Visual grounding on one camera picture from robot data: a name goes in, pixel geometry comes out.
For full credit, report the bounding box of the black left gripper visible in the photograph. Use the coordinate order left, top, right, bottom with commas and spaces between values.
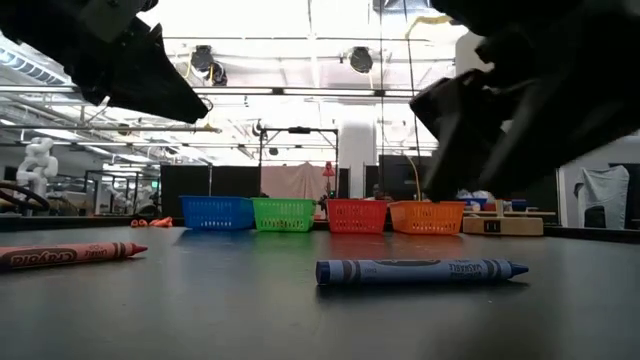
54, 17, 210, 125

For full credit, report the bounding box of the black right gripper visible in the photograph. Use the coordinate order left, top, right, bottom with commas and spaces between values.
422, 64, 640, 203

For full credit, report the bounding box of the orange plastic basket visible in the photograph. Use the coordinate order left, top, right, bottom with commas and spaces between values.
388, 200, 467, 236

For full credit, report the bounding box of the black partition panel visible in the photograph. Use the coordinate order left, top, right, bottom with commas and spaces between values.
364, 154, 436, 204
159, 164, 262, 220

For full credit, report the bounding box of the white shade wooden table lamp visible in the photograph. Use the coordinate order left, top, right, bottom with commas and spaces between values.
454, 29, 545, 237

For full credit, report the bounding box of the white round column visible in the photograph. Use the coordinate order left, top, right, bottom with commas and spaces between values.
339, 119, 378, 201

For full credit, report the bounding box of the red plastic basket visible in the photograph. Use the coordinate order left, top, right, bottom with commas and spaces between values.
327, 199, 390, 235

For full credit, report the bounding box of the blue crayon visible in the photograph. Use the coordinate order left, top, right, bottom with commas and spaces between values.
314, 257, 530, 287

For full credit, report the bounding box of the blue plastic basket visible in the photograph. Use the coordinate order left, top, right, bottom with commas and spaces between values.
178, 195, 256, 232

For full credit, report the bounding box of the white robot figure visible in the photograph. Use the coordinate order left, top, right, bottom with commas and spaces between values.
15, 137, 60, 202

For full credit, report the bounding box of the grey cloth covered machine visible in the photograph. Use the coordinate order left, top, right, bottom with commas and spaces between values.
573, 164, 631, 230

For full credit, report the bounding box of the pink curtain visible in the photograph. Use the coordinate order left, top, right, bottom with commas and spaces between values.
260, 162, 329, 200

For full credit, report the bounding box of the green plastic basket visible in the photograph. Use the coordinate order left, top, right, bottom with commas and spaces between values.
251, 197, 318, 233

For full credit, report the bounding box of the yellow hanging cable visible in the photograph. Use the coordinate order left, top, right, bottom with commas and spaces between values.
405, 154, 423, 202

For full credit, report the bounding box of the black ceiling cable reel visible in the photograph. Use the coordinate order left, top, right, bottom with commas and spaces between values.
190, 44, 229, 87
348, 46, 376, 75

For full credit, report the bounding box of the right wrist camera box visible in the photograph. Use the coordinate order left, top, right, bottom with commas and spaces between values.
408, 68, 521, 151

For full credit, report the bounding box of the black hanging cable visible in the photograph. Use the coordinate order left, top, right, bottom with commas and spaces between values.
402, 34, 422, 162

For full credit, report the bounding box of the ceiling light rail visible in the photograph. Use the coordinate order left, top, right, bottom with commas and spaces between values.
0, 84, 421, 99

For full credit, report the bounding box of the black gantry frame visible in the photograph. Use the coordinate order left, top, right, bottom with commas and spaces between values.
257, 126, 341, 201

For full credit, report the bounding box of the yellow cable tag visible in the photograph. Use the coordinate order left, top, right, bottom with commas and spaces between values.
404, 14, 454, 40

